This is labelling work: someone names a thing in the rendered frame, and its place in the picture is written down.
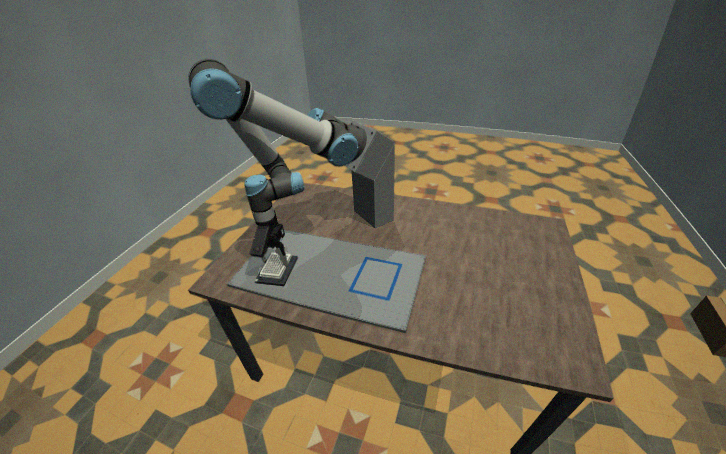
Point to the blue tape outline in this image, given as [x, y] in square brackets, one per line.
[372, 295]

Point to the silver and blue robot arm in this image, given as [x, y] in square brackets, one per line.
[218, 96]

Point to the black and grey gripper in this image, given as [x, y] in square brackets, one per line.
[273, 240]

